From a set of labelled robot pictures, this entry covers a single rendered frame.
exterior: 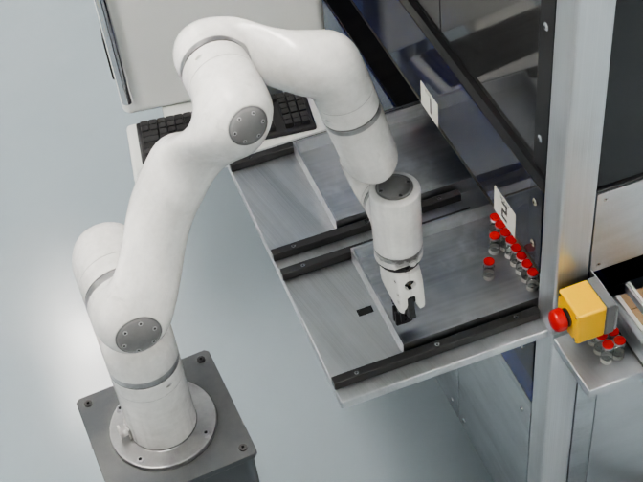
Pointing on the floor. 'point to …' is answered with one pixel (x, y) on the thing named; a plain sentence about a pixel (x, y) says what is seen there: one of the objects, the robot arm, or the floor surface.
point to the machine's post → (567, 212)
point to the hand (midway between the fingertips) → (402, 313)
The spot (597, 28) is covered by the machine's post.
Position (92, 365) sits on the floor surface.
